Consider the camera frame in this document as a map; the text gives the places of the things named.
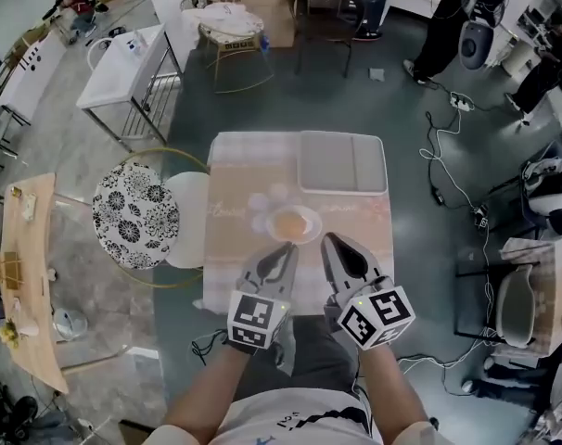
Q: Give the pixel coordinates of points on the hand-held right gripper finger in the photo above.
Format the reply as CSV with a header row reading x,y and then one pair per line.
x,y
334,271
364,262

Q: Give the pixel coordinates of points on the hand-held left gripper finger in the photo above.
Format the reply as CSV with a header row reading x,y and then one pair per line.
x,y
291,271
264,260

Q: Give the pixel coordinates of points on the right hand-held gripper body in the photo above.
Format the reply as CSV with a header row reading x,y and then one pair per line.
x,y
376,318

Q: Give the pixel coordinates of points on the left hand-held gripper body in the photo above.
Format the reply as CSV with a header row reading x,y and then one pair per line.
x,y
255,315

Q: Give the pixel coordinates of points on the orange round food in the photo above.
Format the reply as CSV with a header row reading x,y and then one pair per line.
x,y
290,224

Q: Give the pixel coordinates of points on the person's left forearm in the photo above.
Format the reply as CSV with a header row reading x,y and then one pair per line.
x,y
207,392

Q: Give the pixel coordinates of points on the person's right forearm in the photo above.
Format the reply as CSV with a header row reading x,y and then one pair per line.
x,y
390,387

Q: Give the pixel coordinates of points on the flower-shaped placemat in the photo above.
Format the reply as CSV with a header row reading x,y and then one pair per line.
x,y
258,202

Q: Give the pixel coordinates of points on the person's dark shorts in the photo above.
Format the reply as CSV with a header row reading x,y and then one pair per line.
x,y
309,355

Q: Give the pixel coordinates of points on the white round chair seat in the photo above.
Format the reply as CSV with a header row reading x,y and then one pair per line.
x,y
190,220

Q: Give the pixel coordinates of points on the pink checked tablecloth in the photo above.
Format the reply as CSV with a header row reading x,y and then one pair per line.
x,y
244,169

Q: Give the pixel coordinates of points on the grey rectangular tray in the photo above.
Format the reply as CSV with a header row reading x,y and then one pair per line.
x,y
336,165

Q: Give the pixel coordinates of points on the person's white printed shirt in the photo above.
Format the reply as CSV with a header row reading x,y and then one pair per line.
x,y
285,420

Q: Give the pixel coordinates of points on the black white floral stool cushion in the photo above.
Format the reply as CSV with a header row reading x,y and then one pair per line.
x,y
135,216

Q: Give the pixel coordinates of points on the grey padded chair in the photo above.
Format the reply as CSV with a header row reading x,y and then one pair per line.
x,y
517,308

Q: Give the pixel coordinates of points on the white power strip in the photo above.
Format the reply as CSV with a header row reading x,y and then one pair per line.
x,y
462,101

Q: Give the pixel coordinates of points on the white metal-legged table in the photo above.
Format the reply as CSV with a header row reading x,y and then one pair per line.
x,y
118,72

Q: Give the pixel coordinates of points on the gold chair with white cloth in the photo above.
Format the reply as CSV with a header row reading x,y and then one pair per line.
x,y
230,21

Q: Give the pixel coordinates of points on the curved wooden desk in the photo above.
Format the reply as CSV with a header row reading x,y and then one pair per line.
x,y
23,239

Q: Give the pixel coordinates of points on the large cardboard box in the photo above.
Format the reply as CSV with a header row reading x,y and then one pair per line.
x,y
262,12

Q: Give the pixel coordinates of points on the dark wicker chair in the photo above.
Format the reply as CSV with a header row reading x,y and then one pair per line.
x,y
327,7

